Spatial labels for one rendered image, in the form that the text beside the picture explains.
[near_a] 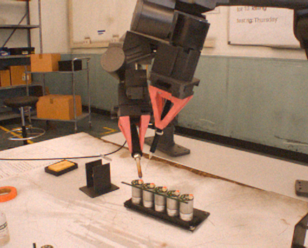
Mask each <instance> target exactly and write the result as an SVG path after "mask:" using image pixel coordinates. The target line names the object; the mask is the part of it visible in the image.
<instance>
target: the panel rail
mask: <svg viewBox="0 0 308 248"><path fill-rule="evenodd" d="M121 183H122V184H125V185H128V186H131V187H136V188H140V187H137V186H135V185H134V184H128V183H125V182H121ZM140 189H141V190H145V191H148V192H151V193H154V194H157V195H160V196H162V197H165V198H171V199H173V200H176V201H179V202H182V203H185V204H188V202H186V201H184V200H180V199H177V198H172V197H171V196H167V195H163V194H160V193H158V192H154V191H151V190H148V189H145V188H140Z"/></svg>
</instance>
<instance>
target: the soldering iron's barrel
mask: <svg viewBox="0 0 308 248"><path fill-rule="evenodd" d="M133 156H134V159H135V161H136V166H137V174H138V177H140V176H141V177H142V171H141V167H140V153H135V154H134V155H133Z"/></svg>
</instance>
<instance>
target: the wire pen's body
mask: <svg viewBox="0 0 308 248"><path fill-rule="evenodd" d="M171 104H172V102H171V101H170V100H168V99H166V100H165V102H164V104H163V106H164V107H163V109H162V113H161V118H160V119H161V120H163V119H164V117H165V116H166V115H167V113H168V112H169V109H170V107H171ZM161 135H163V129H159V128H157V129H156V130H155V136H154V139H153V142H152V145H151V147H150V150H149V151H150V152H151V153H155V151H156V148H157V145H158V143H159V140H160V137H161Z"/></svg>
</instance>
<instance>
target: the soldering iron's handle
mask: <svg viewBox="0 0 308 248"><path fill-rule="evenodd" d="M130 136H131V143H132V158H134V156H133V155H134V154H135V153H140V157H142V155H143V154H142V151H141V148H140V142H139V135H138V131H137V128H136V125H135V124H134V123H133V124H130Z"/></svg>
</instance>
